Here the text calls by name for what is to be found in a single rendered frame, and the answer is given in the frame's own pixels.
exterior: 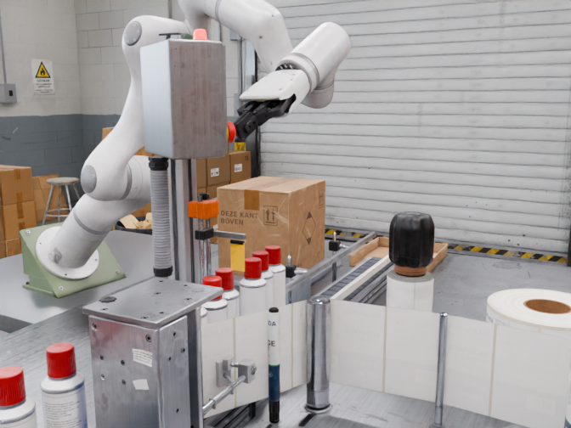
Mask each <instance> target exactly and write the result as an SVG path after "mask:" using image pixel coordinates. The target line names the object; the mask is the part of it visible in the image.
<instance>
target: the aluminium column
mask: <svg viewBox="0 0 571 428"><path fill-rule="evenodd" d="M182 34H183V33H179V32H175V33H161V34H159V42H161V41H164V40H167V39H180V36H181V35H182ZM168 164H169V167H168V168H167V170H168V174H167V175H168V180H167V181H168V184H169V185H168V187H169V188H168V189H169V191H168V192H169V196H168V197H169V202H168V203H169V206H170V207H169V209H170V210H169V211H170V213H169V214H170V216H169V217H170V218H169V219H170V221H169V222H170V230H171V231H170V233H171V234H170V235H171V237H170V238H171V239H170V240H171V252H172V253H171V254H172V255H171V257H172V258H171V259H172V260H171V262H172V263H171V264H172V266H173V272H172V275H171V276H169V277H168V279H172V280H177V281H183V282H188V283H191V257H190V231H189V206H188V203H189V200H190V201H194V200H197V184H196V159H189V179H188V159H186V160H173V159H169V158H168ZM190 220H191V236H192V268H193V284H200V270H199V242H198V239H195V231H196V230H197V229H198V218H193V217H191V218H190Z"/></svg>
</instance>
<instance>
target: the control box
mask: <svg viewBox="0 0 571 428"><path fill-rule="evenodd" d="M140 58H141V77H142V96H143V115H144V150H145V152H148V153H151V154H154V155H159V156H163V157H166V158H169V159H173V160H186V159H204V158H221V157H224V156H225V154H227V153H228V137H229V131H228V125H227V93H226V49H225V45H223V43H222V42H220V41H206V40H187V39H167V40H164V41H161V42H156V43H152V44H150V45H147V46H143V47H141V49H140Z"/></svg>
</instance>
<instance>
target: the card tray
mask: <svg viewBox="0 0 571 428"><path fill-rule="evenodd" d="M388 249H389V238H383V237H377V238H376V239H373V240H372V241H371V242H370V243H368V244H367V245H364V246H363V247H361V248H360V249H358V250H357V251H355V252H354V253H352V254H351V255H350V258H349V267H356V266H357V265H359V264H360V263H361V262H362V261H364V260H365V259H367V258H368V257H373V256H374V257H382V258H384V257H385V256H386V255H388ZM447 250H448V244H439V243H434V249H433V261H432V263H431V264H430V265H429V266H427V271H428V272H429V273H430V272H431V271H432V270H433V269H434V268H435V267H436V266H437V265H438V264H439V263H440V262H441V261H442V260H443V259H444V258H445V257H446V256H447Z"/></svg>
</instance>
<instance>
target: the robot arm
mask: <svg viewBox="0 0 571 428"><path fill-rule="evenodd" d="M178 4H179V7H180V8H181V10H182V12H183V13H184V16H185V17H186V20H185V21H183V22H180V21H176V20H170V19H166V18H162V17H157V16H151V15H142V16H139V17H136V18H134V19H133V20H131V21H130V22H129V23H128V25H127V27H126V28H125V31H124V32H123V36H122V50H123V53H124V55H125V57H126V60H127V63H128V66H129V69H130V72H131V86H130V89H129V93H128V96H127V101H126V103H125V106H124V110H123V112H122V116H121V118H120V120H119V121H118V123H117V124H116V126H115V127H114V128H113V130H112V131H111V132H110V133H109V134H108V135H107V136H106V138H105V139H104V140H103V141H102V142H101V143H100V144H99V145H98V146H97V147H96V149H95V150H94V151H93V152H92V154H91V155H90V156H89V157H88V159H87V160H86V162H85V164H84V166H83V168H82V173H81V185H82V189H83V191H84V192H85V193H86V194H84V195H83V196H82V197H81V199H80V200H79V201H78V202H77V203H76V205H75V207H74V208H73V210H72V211H71V213H70V215H69V216H68V217H67V218H66V219H65V221H64V223H63V224H62V226H61V227H53V228H49V229H47V230H45V231H44V232H43V233H42V234H41V235H40V236H39V238H38V240H37V243H36V253H37V257H38V259H39V261H40V263H41V264H42V265H43V266H44V267H45V268H46V269H47V270H48V271H49V272H50V273H52V274H54V275H55V276H58V277H60V278H62V279H68V280H80V279H85V278H87V277H89V276H90V275H92V274H93V273H94V271H95V270H96V268H97V267H98V265H99V253H98V251H97V248H98V247H99V245H100V244H101V243H102V242H103V240H104V239H105V237H106V236H107V235H108V233H109V232H110V231H111V230H112V229H113V227H114V226H115V225H116V223H117V222H118V221H119V220H120V219H122V218H124V217H125V216H127V215H129V214H131V213H133V212H135V211H136V210H138V209H140V208H141V207H143V206H145V205H147V204H148V203H149V202H151V198H152V197H150V196H151V194H150V193H151V192H150V190H151V188H150V187H151V186H150V185H151V183H150V179H151V177H150V176H151V175H150V168H149V162H150V161H149V160H148V157H149V156H143V155H135V154H136V153H137V152H138V151H139V150H140V149H142V148H143V147H144V115H143V96H142V77H141V58H140V49H141V47H143V46H147V45H150V44H152V43H156V42H159V34H161V33H175V32H179V33H189V34H191V35H192V37H193V39H194V31H195V30H197V29H203V30H205V31H206V39H207V40H208V41H212V29H211V19H214V20H216V21H217V22H218V23H220V24H221V25H224V26H225V27H227V28H229V29H230V30H231V31H233V32H235V33H236V34H238V35H240V36H241V37H244V38H245V39H246V40H247V41H249V42H250V43H251V44H252V45H253V47H254V48H255V50H256V52H257V55H258V58H259V59H260V61H261V63H262V65H263V68H264V69H265V70H266V72H267V75H266V76H265V77H264V78H262V79H261V80H259V81H258V82H256V83H255V84H254V85H252V86H251V87H250V88H248V89H247V90H246V91H245V92H244V93H243V94H241V96H240V101H248V102H247V103H246V104H244V105H243V106H241V107H240V108H239V109H238V110H237V112H238V114H239V116H240V117H239V118H238V119H237V120H236V121H235V122H234V123H233V124H234V126H235V130H236V136H237V138H238V139H246V138H247V137H248V136H249V135H250V134H251V133H252V132H253V131H254V130H255V129H256V128H257V126H261V125H262V124H264V123H265V122H266V121H267V120H269V119H273V118H284V117H286V116H288V115H289V114H290V113H291V112H292V111H293V110H294V109H295V108H296V107H297V106H298V105H299V104H303V105H305V106H308V107H309V108H313V109H321V108H324V107H326V106H327V105H328V104H329V103H330V102H331V100H332V97H333V93H334V81H335V74H336V70H337V68H338V66H339V64H341V62H343V60H345V58H347V56H348V55H349V53H350V50H351V42H350V39H349V36H348V34H347V33H346V32H345V31H344V29H342V28H341V27H340V26H339V25H337V24H335V23H331V22H326V23H323V24H321V25H320V26H319V27H317V28H316V29H315V30H314V31H313V32H312V33H311V34H310V35H309V36H307V37H306V38H305V39H304V40H303V41H302V42H301V43H299V44H298V45H297V46H296V47H295V48H294V49H293V47H292V45H291V41H290V38H289V35H288V32H287V29H286V23H285V21H284V18H283V16H282V14H281V13H280V11H279V10H278V9H277V8H275V7H274V6H273V5H271V4H269V3H267V2H265V1H263V0H178Z"/></svg>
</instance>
